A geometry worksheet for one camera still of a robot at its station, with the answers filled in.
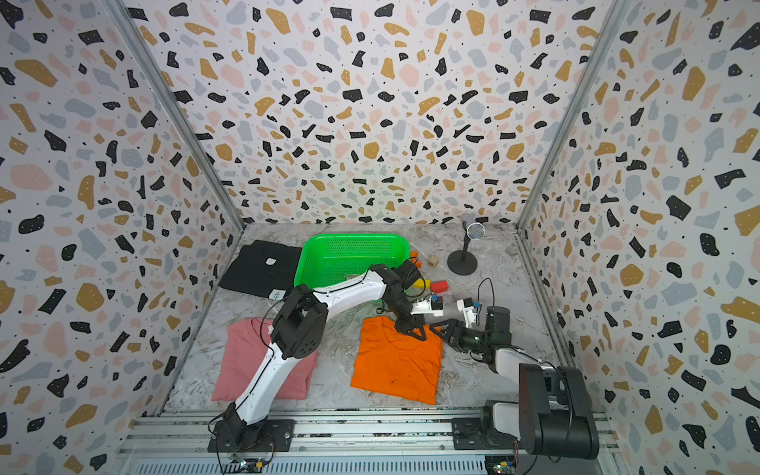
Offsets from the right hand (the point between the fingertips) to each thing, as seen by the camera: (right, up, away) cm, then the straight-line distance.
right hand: (436, 332), depth 85 cm
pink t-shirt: (-56, -5, +3) cm, 56 cm away
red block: (+4, +11, +19) cm, 22 cm away
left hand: (-2, -1, +1) cm, 3 cm away
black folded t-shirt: (-60, +18, +22) cm, 66 cm away
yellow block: (-5, +14, -1) cm, 15 cm away
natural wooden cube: (+2, +20, +24) cm, 32 cm away
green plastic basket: (-38, +21, +24) cm, 50 cm away
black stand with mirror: (+13, +19, +23) cm, 33 cm away
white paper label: (-52, +9, +14) cm, 54 cm away
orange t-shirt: (-13, -8, 0) cm, 15 cm away
